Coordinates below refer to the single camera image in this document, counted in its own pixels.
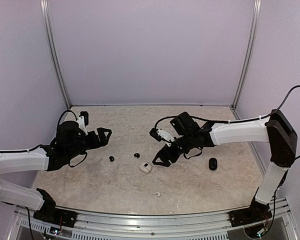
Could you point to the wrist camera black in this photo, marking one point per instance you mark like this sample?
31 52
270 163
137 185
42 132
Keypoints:
154 134
85 116

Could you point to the aluminium frame post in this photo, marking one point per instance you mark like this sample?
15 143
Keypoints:
248 53
44 5

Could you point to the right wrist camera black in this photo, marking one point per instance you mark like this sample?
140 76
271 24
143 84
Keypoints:
154 134

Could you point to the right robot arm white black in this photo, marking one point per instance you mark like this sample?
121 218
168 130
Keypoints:
273 129

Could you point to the front aluminium rail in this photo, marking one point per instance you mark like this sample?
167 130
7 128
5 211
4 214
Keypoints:
91 225

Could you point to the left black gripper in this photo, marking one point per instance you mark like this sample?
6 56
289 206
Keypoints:
95 143

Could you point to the black earbud left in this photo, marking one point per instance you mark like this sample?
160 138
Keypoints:
112 159

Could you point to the right aluminium frame post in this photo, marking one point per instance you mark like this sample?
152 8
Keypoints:
248 53

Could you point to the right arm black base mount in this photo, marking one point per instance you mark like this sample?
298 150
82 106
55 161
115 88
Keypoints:
256 212

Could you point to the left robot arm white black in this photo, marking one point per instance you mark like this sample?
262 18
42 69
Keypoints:
71 140

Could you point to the black oval charging case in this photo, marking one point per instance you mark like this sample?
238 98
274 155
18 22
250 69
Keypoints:
213 164

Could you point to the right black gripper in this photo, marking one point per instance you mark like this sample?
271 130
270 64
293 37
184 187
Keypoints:
162 153

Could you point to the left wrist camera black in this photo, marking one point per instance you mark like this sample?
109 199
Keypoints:
85 116

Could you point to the left aluminium frame post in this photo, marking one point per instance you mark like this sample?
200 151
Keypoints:
44 5

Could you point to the white earbud charging case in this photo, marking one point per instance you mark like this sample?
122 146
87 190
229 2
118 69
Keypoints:
145 167

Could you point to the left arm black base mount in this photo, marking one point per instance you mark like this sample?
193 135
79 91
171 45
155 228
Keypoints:
49 213

